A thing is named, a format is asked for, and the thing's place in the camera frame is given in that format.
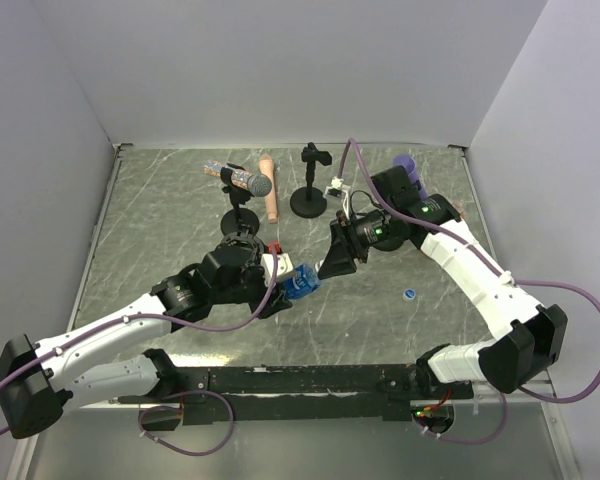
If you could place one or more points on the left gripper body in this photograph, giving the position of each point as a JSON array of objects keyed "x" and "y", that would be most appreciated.
[{"x": 259, "y": 296}]

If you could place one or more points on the purple microphone stand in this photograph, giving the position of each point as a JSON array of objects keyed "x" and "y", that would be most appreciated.
[{"x": 390, "y": 243}]

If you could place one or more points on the empty clip stand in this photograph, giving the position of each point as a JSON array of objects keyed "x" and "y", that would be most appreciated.
[{"x": 308, "y": 202}]

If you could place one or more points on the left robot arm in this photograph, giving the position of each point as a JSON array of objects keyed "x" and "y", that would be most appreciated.
[{"x": 42, "y": 380}]

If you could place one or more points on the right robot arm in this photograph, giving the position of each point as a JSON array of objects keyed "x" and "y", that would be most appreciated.
[{"x": 526, "y": 337}]

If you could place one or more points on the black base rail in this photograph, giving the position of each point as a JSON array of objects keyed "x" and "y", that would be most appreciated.
[{"x": 307, "y": 392}]

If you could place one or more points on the glitter microphone stand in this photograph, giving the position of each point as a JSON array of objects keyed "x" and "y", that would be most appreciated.
[{"x": 238, "y": 219}]

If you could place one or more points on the purple microphone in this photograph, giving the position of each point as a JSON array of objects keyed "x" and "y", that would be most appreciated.
[{"x": 409, "y": 165}]

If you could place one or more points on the blue label water bottle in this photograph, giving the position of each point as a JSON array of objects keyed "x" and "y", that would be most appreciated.
[{"x": 302, "y": 283}]

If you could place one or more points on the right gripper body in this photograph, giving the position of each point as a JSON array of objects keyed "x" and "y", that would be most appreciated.
[{"x": 360, "y": 234}]

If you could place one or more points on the shock mount stand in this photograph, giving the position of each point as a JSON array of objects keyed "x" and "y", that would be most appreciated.
[{"x": 247, "y": 242}]

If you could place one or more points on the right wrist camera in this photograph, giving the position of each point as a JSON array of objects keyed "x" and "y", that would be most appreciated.
[{"x": 339, "y": 190}]

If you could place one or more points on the glitter microphone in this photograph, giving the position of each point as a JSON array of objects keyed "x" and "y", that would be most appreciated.
[{"x": 257, "y": 184}]

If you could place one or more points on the orange bottle cap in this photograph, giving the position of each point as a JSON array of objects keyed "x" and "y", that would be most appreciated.
[{"x": 409, "y": 294}]

